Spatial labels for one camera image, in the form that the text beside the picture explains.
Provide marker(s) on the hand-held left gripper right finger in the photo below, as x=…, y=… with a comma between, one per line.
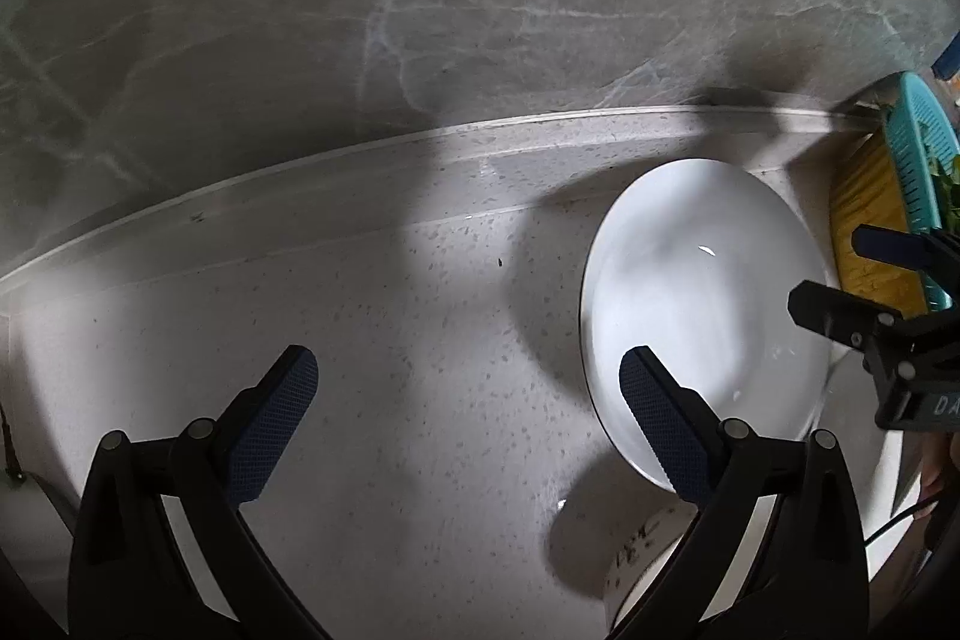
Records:
x=660, y=422

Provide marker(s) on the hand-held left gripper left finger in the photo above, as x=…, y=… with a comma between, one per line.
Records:
x=274, y=430

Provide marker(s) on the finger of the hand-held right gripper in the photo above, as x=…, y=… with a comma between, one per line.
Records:
x=892, y=246
x=825, y=310

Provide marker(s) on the large white bowl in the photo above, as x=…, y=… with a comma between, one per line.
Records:
x=705, y=310

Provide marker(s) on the dark rimmed patterned bowl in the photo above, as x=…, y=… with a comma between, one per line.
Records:
x=637, y=557

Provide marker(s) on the yellow plastic basin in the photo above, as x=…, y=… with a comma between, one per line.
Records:
x=870, y=220

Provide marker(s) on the green leafy vegetables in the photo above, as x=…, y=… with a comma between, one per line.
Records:
x=951, y=190

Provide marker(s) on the teal plastic colander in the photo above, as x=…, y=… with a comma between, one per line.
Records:
x=911, y=160

